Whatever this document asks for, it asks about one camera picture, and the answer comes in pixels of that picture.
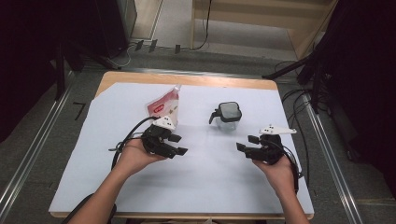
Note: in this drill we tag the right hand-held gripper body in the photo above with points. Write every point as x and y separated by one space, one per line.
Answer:
272 149

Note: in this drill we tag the red white spouted pouch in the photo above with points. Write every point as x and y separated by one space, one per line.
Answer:
163 104

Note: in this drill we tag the dark cabinet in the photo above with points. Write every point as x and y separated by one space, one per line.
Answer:
116 25

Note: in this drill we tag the clear jar with black lid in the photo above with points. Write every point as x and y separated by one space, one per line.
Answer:
229 113

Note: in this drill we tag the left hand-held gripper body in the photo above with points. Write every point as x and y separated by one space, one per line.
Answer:
157 137

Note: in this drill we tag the person's right hand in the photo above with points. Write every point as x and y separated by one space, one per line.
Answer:
280 175

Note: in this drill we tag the wooden table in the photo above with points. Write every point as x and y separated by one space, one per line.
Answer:
186 79

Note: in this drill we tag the metal floor rail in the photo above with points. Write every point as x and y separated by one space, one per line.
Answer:
34 146
334 161

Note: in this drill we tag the black metal stand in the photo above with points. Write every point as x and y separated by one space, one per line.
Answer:
299 65
60 71

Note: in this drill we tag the light wooden frame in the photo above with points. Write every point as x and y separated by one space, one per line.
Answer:
249 15

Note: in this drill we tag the black curtain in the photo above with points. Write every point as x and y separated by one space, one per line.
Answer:
28 56
367 77

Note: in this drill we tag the person's left hand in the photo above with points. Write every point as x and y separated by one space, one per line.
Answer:
134 158

